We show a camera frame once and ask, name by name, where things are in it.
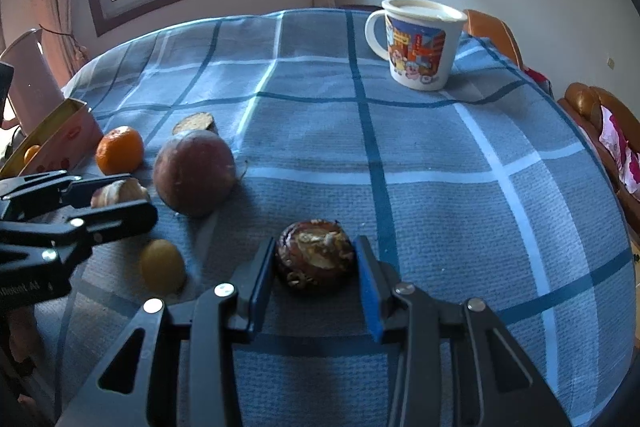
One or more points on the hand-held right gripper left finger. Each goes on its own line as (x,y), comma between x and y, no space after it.
(262,287)

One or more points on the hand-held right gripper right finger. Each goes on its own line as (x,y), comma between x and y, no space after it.
(367,292)

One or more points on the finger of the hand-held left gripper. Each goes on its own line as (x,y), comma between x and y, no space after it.
(115,219)
(40,188)

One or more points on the small orange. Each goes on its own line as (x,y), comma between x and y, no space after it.
(32,155)

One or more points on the rectangular metal tin box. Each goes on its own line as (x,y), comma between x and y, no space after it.
(70,137)

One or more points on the small yellow round fruit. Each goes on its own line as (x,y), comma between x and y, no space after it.
(162,266)

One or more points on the large orange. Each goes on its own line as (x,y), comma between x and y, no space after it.
(120,150)

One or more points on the purple passion fruit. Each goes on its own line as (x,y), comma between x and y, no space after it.
(194,174)

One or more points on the person's left hand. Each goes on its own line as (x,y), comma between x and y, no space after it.
(25,347)

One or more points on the pink electric kettle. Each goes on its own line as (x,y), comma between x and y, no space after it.
(30,82)

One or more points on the blue plaid tablecloth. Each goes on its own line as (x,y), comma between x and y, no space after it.
(400,182)

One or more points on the white cartoon print mug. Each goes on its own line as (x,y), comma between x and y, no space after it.
(420,52)

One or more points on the brown leather armchair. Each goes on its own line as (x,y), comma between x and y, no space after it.
(495,37)

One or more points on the brown leather sofa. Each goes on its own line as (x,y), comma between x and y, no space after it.
(582,102)

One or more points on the pink floral cloth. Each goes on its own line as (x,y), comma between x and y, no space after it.
(625,147)

